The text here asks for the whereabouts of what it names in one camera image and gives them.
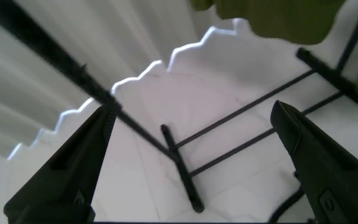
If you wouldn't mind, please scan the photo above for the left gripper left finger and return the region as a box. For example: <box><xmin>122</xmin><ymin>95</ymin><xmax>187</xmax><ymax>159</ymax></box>
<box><xmin>3</xmin><ymin>101</ymin><xmax>121</xmax><ymax>223</ymax></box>

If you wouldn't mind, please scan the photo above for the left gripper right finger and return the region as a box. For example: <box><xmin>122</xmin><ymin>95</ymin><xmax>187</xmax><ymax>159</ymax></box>
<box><xmin>270</xmin><ymin>100</ymin><xmax>358</xmax><ymax>223</ymax></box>

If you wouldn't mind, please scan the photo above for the green printed shirt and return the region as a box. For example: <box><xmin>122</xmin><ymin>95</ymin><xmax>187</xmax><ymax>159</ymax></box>
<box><xmin>190</xmin><ymin>0</ymin><xmax>358</xmax><ymax>104</ymax></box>

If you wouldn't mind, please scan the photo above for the black clothes rack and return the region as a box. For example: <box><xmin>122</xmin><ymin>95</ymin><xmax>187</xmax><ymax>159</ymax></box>
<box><xmin>0</xmin><ymin>0</ymin><xmax>358</xmax><ymax>214</ymax></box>

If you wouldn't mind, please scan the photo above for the white curtain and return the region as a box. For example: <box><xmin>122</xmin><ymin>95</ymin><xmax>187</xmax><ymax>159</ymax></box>
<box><xmin>0</xmin><ymin>0</ymin><xmax>239</xmax><ymax>175</ymax></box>

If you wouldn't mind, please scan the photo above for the black cable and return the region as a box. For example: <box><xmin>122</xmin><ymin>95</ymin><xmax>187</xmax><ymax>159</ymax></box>
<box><xmin>267</xmin><ymin>185</ymin><xmax>306</xmax><ymax>223</ymax></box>

